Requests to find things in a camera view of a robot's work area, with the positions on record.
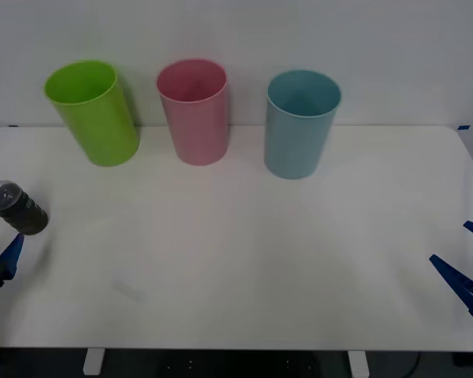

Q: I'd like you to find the yellow-green plastic bin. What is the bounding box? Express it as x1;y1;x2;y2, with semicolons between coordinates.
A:
43;59;140;168

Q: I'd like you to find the pale blue plastic bin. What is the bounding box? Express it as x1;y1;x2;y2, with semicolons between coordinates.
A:
263;69;343;181

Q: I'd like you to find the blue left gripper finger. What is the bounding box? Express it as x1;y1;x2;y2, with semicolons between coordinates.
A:
0;232;25;288

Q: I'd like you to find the pink plastic bin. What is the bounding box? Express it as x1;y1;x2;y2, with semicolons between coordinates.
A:
155;57;229;166

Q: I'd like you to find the white table leg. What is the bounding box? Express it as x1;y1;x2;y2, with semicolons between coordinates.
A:
347;350;370;377
81;348;106;376

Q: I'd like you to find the dark drink plastic bottle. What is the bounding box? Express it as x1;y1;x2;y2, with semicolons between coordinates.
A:
0;172;50;236

